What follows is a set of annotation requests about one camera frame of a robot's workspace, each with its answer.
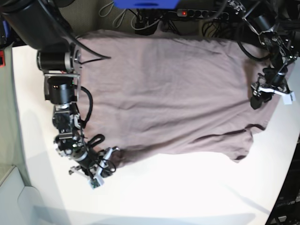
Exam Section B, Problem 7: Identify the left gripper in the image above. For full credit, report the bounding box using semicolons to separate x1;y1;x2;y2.
250;71;291;110

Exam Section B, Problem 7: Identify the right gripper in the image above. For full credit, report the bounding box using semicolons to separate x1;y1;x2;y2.
68;134;120;181

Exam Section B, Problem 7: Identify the mauve t-shirt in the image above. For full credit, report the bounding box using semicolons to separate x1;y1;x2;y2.
79;30;280;167

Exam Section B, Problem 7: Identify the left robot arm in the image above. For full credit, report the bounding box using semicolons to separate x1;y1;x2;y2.
226;0;299;110

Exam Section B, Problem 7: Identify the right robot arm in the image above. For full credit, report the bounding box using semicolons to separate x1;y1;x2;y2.
0;0;117;188

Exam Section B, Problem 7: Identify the black power strip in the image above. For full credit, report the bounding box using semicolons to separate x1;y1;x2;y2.
176;9;230;21

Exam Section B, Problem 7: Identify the blue box overhead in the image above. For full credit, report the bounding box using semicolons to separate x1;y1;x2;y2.
113;0;179;9

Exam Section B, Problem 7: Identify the red clamp at table edge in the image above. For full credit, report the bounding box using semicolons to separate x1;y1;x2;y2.
0;50;5;68

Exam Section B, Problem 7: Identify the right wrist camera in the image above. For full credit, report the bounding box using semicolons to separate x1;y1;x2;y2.
89;177;104;189

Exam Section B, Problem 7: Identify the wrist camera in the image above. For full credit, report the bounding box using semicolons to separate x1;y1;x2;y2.
282;91;296;105
89;177;104;189

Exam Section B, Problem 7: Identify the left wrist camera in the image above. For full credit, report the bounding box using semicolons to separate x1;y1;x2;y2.
282;91;296;105

